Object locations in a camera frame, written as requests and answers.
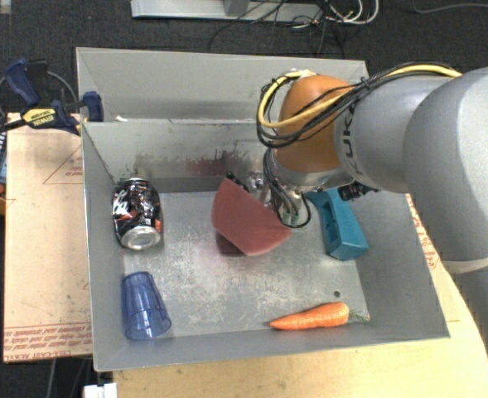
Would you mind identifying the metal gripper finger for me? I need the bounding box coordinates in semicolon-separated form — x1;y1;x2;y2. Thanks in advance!
225;172;250;193

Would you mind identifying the red-brown bowl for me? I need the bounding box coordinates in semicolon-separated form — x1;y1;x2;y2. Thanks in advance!
210;177;293;258

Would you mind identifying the grey metal bin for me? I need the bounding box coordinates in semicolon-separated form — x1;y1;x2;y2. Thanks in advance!
75;46;451;373

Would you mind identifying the crushed black soda can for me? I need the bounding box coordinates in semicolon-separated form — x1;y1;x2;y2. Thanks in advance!
111;177;165;251

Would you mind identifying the orange toy carrot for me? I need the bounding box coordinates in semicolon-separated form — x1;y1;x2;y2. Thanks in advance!
268;301;371;332

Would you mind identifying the clear blue plastic cup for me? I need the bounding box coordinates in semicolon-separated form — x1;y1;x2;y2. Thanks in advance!
120;270;173;342

